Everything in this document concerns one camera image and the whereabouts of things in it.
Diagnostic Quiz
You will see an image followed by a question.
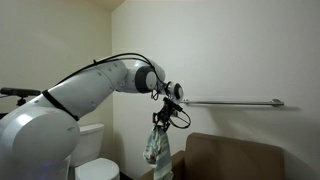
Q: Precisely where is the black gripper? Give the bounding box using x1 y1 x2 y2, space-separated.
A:
152 105 176 133

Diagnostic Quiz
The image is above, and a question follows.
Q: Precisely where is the blue green striped towel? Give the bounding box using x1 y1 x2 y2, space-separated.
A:
142 126 175 180

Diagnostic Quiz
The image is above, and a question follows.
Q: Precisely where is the brown cardboard box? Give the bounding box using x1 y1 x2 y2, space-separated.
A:
138 132 286 180

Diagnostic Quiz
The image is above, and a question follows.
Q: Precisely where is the chrome towel bar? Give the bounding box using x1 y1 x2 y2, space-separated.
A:
179 98 285 108

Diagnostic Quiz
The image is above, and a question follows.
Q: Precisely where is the white toilet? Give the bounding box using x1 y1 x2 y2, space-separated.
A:
68 123 121 180

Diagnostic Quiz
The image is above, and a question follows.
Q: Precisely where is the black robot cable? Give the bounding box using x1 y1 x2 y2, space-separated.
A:
54 52 192 130

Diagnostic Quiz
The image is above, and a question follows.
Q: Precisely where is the black strap on arm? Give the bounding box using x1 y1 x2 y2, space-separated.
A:
41 89 81 122

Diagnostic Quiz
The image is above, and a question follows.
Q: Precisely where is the black camera on tripod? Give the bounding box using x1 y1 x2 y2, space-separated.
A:
0 87 42 107

